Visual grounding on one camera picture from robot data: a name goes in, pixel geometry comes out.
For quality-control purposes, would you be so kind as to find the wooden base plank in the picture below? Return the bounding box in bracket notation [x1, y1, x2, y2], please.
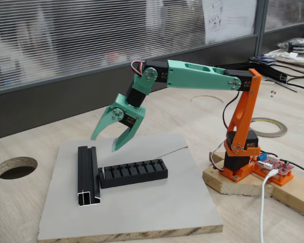
[272, 174, 304, 220]

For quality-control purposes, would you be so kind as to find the metallic tape roll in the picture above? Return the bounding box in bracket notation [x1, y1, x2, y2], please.
[248, 116, 288, 138]

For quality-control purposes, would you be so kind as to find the thin black cable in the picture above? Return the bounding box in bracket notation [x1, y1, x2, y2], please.
[285, 74, 304, 91]

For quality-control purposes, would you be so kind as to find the red controller board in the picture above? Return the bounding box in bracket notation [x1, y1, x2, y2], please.
[254, 151, 294, 177]

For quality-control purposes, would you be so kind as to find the black slotted plastic block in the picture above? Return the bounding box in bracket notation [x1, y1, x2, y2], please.
[98, 158, 169, 189]

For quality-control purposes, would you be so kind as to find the black power cable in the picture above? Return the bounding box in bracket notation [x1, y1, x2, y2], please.
[281, 158, 304, 178]

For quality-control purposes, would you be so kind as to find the black aluminium profile bar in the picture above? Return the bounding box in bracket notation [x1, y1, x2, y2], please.
[78, 145, 102, 208]

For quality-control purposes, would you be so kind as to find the clear plastic bag with parts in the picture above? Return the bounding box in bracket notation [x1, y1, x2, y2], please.
[277, 37, 304, 55]

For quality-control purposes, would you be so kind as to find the white paper sheet with drawing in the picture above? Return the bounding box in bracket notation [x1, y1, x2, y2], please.
[202, 0, 258, 46]

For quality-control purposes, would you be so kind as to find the grey chipboard panel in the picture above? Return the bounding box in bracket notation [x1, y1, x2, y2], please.
[37, 133, 224, 241]

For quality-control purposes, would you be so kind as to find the white USB cable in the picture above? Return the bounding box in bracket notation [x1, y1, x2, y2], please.
[258, 169, 278, 243]

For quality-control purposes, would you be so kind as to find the black aluminium corner frame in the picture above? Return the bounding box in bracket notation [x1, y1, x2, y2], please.
[214, 61, 288, 85]

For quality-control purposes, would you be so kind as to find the light wooden block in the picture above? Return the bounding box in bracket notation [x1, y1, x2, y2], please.
[202, 151, 275, 197]

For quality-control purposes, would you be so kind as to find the blue card stack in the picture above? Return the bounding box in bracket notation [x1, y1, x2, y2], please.
[249, 56, 278, 66]

